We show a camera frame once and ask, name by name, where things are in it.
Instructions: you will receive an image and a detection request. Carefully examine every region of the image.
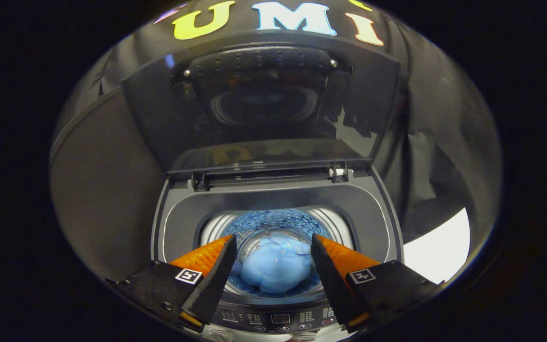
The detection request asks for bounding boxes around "dark glass washing machine lid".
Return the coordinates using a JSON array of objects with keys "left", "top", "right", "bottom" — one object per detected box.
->
[{"left": 122, "top": 29, "right": 402, "bottom": 175}]

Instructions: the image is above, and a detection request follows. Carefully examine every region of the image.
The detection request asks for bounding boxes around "grey top-load washing machine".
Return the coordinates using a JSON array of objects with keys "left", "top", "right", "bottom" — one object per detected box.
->
[{"left": 150, "top": 164, "right": 405, "bottom": 335}]

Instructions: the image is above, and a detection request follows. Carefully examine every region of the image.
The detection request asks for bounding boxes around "light blue polo shirt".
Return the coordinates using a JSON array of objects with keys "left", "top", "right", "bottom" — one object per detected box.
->
[{"left": 240, "top": 233, "right": 314, "bottom": 294}]

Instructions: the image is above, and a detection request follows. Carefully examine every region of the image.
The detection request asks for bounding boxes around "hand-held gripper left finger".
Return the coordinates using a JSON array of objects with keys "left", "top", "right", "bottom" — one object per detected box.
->
[{"left": 112, "top": 234, "right": 237, "bottom": 333}]

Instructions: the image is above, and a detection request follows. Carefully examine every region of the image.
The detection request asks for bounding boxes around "white sheet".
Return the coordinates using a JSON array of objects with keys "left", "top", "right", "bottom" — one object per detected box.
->
[{"left": 403, "top": 208, "right": 471, "bottom": 285}]

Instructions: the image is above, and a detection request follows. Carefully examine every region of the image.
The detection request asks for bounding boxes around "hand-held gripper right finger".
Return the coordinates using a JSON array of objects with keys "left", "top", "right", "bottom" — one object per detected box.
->
[{"left": 311, "top": 233, "right": 445, "bottom": 333}]

